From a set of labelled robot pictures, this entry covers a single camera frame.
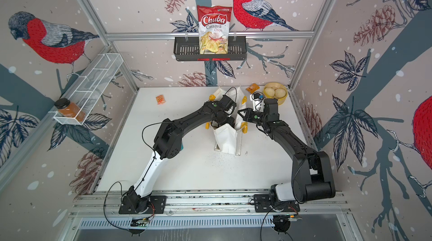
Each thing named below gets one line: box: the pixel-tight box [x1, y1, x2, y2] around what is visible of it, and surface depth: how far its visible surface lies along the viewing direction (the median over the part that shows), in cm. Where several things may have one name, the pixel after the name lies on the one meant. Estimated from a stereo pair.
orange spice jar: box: [54, 97, 86, 122], surface depth 63 cm
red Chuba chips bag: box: [196, 5, 233, 55], surface depth 87 cm
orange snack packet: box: [155, 94, 166, 106], surface depth 116 cm
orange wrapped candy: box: [245, 83, 260, 94], surface depth 121 cm
